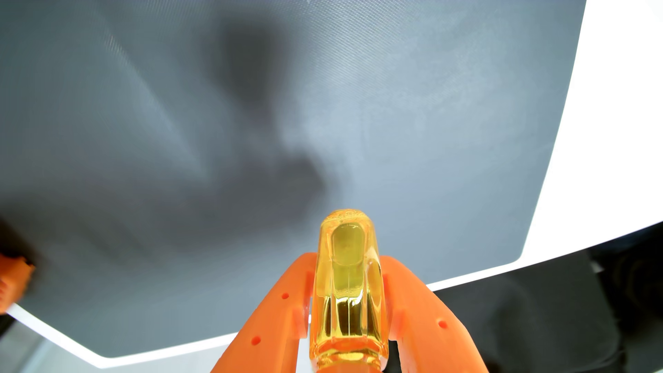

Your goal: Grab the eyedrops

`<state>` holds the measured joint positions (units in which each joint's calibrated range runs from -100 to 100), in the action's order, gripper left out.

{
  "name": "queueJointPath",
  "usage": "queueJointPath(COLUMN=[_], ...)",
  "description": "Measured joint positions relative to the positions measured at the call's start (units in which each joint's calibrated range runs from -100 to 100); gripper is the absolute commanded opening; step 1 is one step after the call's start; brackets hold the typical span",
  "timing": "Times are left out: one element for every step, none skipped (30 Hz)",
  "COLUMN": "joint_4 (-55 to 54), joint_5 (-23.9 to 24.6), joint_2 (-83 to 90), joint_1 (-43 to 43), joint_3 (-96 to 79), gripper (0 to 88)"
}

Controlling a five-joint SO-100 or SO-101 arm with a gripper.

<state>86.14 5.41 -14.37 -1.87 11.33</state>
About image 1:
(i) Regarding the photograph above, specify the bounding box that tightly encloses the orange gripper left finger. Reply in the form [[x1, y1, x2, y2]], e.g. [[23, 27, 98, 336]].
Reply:
[[210, 252, 318, 373]]

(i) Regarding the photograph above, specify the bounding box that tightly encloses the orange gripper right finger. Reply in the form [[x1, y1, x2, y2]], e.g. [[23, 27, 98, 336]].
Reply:
[[381, 255, 490, 373]]

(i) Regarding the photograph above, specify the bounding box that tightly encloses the yellow eyedrops bottle orange cap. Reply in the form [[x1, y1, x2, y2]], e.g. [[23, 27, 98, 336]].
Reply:
[[309, 209, 390, 373]]

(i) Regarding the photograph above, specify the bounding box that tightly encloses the black fabric bag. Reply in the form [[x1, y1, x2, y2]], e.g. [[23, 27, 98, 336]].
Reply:
[[386, 251, 627, 373]]

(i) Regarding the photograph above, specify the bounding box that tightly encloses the person's body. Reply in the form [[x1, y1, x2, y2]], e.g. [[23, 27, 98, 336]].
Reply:
[[590, 223, 663, 373]]

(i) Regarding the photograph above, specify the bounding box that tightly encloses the grey textured desk mat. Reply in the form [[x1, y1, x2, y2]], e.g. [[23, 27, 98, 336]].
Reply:
[[0, 0, 587, 359]]

